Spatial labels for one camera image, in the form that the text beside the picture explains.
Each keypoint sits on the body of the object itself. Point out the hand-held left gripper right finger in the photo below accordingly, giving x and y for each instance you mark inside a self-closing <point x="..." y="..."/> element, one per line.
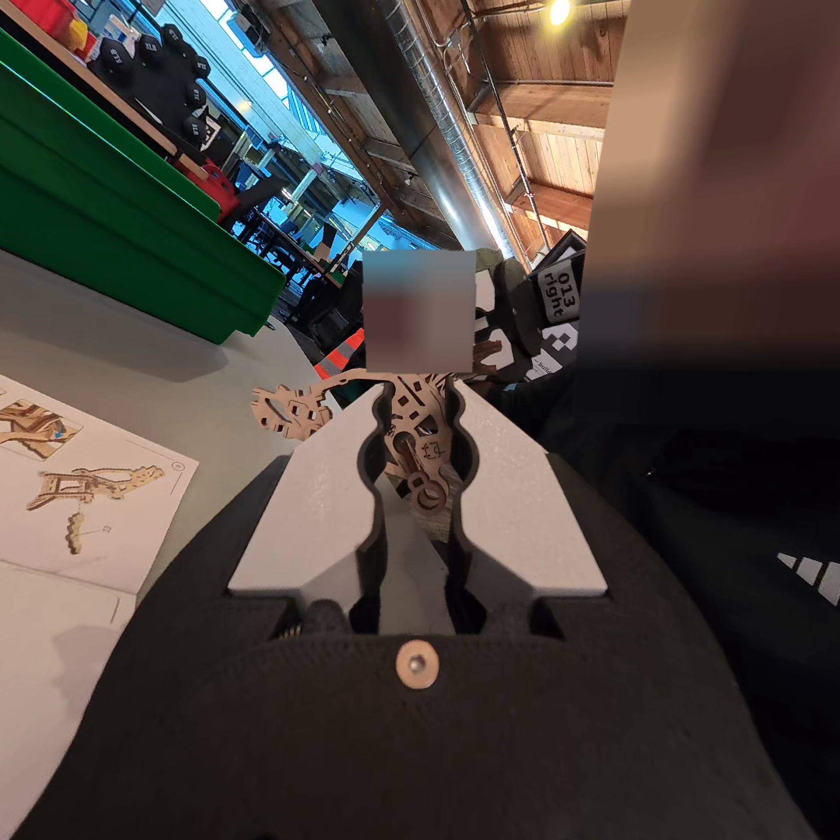
<point x="525" y="518"/>

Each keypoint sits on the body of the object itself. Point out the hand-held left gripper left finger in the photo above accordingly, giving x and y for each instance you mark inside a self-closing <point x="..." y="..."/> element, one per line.
<point x="308" y="512"/>

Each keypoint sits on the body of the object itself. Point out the partly built wooden model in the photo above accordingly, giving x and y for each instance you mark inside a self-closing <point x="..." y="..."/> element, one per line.
<point x="410" y="407"/>

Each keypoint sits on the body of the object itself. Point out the orange traffic cone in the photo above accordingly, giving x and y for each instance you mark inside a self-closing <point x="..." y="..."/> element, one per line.
<point x="338" y="358"/>

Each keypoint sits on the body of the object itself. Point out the person's black jacket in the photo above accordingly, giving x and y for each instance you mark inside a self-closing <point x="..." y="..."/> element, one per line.
<point x="689" y="590"/>

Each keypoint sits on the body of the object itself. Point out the folded instruction booklet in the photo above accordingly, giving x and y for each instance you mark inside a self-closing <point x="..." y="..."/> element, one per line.
<point x="79" y="499"/>

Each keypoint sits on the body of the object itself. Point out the green plastic crate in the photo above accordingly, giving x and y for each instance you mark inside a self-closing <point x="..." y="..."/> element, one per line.
<point x="164" y="262"/>
<point x="79" y="131"/>

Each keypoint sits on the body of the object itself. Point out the red plastic stool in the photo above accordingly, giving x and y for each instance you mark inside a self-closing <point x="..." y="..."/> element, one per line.
<point x="220" y="187"/>

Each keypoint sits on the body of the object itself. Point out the pile of black caps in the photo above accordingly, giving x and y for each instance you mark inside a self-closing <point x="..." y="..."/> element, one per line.
<point x="164" y="72"/>

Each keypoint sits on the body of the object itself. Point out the silver ventilation duct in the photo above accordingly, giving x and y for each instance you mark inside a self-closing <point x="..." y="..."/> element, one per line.
<point x="453" y="131"/>

